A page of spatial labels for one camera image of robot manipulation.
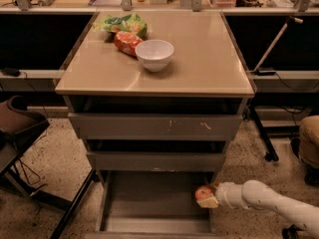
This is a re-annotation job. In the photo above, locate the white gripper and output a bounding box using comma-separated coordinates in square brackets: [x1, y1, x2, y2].
[197, 182, 242, 208]

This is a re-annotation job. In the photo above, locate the red apple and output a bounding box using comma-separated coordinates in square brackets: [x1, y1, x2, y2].
[195, 185, 212, 200]

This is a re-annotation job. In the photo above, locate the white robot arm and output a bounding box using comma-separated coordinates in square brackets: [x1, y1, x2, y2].
[194, 180, 319, 239]

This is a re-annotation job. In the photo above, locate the open bottom drawer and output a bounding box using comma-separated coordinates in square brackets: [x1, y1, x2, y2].
[85, 171, 223, 239]

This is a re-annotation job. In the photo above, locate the grey drawer cabinet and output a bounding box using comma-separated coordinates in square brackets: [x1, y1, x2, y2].
[56, 11, 254, 173]

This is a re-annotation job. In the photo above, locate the middle drawer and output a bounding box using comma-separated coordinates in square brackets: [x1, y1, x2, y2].
[87, 151, 225, 172]

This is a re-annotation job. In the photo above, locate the top drawer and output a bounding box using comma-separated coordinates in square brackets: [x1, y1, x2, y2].
[69, 113, 241, 141]

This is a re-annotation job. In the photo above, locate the black stand leg right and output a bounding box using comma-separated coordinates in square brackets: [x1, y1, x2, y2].
[249, 105, 279, 161]

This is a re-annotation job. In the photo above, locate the black shoe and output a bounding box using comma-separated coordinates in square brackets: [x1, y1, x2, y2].
[290, 138, 319, 186]

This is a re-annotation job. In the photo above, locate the person leg in tan trousers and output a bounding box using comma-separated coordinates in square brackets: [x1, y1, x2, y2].
[298, 116, 319, 169]

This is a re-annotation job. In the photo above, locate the black table leg left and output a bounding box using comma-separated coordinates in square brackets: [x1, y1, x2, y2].
[50, 169, 96, 239]

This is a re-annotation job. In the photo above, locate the black power adapter right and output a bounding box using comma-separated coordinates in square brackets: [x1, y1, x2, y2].
[255, 68, 276, 76]

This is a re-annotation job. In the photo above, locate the black power adapter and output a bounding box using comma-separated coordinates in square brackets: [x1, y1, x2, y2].
[0, 68, 21, 77]
[255, 68, 276, 76]

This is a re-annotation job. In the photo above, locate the white leaning rod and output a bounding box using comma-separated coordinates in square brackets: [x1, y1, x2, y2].
[251, 16, 303, 75]

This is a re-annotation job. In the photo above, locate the white bowl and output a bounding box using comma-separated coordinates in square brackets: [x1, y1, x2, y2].
[136, 40, 174, 72]

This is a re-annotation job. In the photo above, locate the orange snack bag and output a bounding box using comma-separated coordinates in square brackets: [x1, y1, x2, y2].
[114, 31, 143, 56]

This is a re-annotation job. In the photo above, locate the green chip bag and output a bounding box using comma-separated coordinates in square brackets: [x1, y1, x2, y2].
[93, 13, 148, 38]

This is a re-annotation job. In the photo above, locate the dark office chair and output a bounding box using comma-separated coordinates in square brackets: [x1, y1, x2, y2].
[0, 96, 50, 175]

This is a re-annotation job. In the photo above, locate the black power adapter left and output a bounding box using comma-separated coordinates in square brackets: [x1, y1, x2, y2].
[0, 68, 21, 77]

